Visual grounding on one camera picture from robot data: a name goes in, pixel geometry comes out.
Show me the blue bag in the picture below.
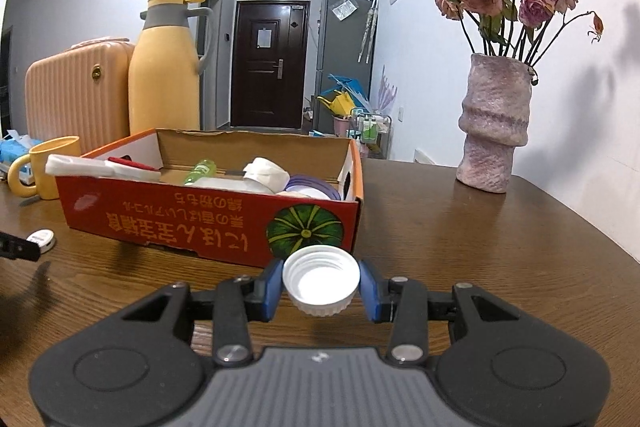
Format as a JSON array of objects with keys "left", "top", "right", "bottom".
[{"left": 326, "top": 74, "right": 371, "bottom": 108}]

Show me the metal trolley rack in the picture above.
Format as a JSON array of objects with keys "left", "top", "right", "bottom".
[{"left": 350, "top": 108, "right": 391, "bottom": 158}]

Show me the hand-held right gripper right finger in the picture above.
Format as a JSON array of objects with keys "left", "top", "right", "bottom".
[{"left": 357, "top": 259, "right": 521, "bottom": 367}]

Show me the yellow watering can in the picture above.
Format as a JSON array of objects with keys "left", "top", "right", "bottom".
[{"left": 316, "top": 89, "right": 356, "bottom": 116}]

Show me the yellow mug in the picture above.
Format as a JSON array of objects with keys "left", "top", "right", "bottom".
[{"left": 7, "top": 136, "right": 82, "bottom": 200}]

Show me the clear plastic bag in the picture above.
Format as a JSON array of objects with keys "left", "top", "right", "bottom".
[{"left": 330, "top": 0, "right": 360, "bottom": 22}]

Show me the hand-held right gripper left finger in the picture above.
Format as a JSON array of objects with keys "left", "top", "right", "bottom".
[{"left": 120, "top": 258, "right": 284, "bottom": 367}]

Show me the small white round lid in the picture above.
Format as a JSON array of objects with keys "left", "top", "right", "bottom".
[{"left": 26, "top": 229, "right": 57, "bottom": 254}]

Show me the purple round lid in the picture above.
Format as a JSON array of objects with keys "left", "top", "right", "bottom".
[{"left": 286, "top": 174, "right": 344, "bottom": 202}]

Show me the green plastic bottle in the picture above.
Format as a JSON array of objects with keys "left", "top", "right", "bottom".
[{"left": 183, "top": 159, "right": 219, "bottom": 186}]

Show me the yellow thermos jug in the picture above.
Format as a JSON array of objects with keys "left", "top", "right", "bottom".
[{"left": 128, "top": 0, "right": 219, "bottom": 135}]

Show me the purple flower wall decoration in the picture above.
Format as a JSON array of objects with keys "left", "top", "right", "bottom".
[{"left": 377, "top": 66, "right": 401, "bottom": 112}]

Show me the white ribbed bottle cap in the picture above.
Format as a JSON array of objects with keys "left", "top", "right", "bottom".
[{"left": 282, "top": 245, "right": 362, "bottom": 319}]

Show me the pink ceramic vase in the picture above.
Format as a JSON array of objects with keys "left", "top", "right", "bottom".
[{"left": 456, "top": 53, "right": 538, "bottom": 194}]

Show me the pink ribbed suitcase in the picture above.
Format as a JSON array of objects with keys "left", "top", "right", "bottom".
[{"left": 25, "top": 38, "right": 137, "bottom": 155}]

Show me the cream plastic container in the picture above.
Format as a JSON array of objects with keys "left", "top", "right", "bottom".
[{"left": 195, "top": 177, "right": 276, "bottom": 195}]

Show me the blue tissue pack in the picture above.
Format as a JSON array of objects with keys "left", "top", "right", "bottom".
[{"left": 0, "top": 130, "right": 43, "bottom": 188}]

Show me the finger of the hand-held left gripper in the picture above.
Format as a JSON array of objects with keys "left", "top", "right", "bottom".
[{"left": 0, "top": 232, "right": 42, "bottom": 264}]

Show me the red printed cardboard box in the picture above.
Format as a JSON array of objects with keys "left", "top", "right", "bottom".
[{"left": 52, "top": 128, "right": 365, "bottom": 269}]

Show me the hanging folded umbrella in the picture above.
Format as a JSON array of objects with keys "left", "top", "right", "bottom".
[{"left": 357, "top": 0, "right": 379, "bottom": 64}]

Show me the translucent plastic cap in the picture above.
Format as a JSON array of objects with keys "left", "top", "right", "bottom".
[{"left": 243, "top": 157, "right": 292, "bottom": 196}]

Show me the grey refrigerator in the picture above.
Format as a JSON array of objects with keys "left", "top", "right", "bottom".
[{"left": 314, "top": 0, "right": 378, "bottom": 132}]

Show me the dark brown door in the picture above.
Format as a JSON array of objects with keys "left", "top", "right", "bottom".
[{"left": 231, "top": 0, "right": 311, "bottom": 130}]

